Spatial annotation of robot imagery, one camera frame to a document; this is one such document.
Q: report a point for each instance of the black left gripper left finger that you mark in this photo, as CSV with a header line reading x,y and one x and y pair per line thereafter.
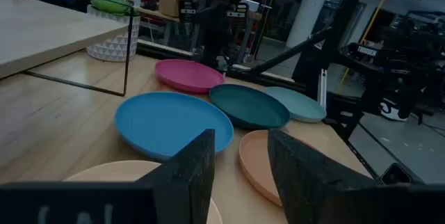
x,y
187,182

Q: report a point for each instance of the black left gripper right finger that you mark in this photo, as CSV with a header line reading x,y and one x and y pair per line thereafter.
x,y
302,182

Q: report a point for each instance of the orange plastic plate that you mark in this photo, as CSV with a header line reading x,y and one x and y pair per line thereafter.
x,y
255,161

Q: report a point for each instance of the blue plastic plate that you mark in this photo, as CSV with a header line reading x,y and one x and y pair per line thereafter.
x,y
167,119

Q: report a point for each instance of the light teal plastic plate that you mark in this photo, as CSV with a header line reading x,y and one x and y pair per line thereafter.
x,y
304,107

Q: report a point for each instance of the dark teal plastic plate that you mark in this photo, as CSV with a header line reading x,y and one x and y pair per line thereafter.
x,y
247,105

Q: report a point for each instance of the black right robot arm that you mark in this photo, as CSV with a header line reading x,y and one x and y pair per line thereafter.
x,y
215,25

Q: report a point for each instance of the black Trossen-labelled robot arm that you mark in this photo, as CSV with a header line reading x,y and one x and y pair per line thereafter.
x,y
368,60

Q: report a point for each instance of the white and black shoe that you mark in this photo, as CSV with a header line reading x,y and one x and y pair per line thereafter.
x,y
391,110

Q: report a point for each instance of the white triangle-pattern plant pot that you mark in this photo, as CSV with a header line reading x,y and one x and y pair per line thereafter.
x,y
111,48

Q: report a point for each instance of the white building column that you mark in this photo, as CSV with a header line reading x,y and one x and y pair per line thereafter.
x,y
307,8

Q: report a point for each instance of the brown cardboard box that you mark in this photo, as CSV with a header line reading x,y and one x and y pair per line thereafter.
x,y
170,3

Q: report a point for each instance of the yellow pole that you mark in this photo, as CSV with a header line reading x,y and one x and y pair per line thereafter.
x,y
377,12

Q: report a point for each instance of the black table camera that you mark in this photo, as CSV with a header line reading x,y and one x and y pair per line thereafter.
x,y
394,174

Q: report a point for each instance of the black metal rig frame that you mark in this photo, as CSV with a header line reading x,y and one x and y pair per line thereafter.
x,y
342,18

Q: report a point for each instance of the wooden shelf black metal frame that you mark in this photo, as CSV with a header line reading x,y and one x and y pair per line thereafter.
x,y
41,29

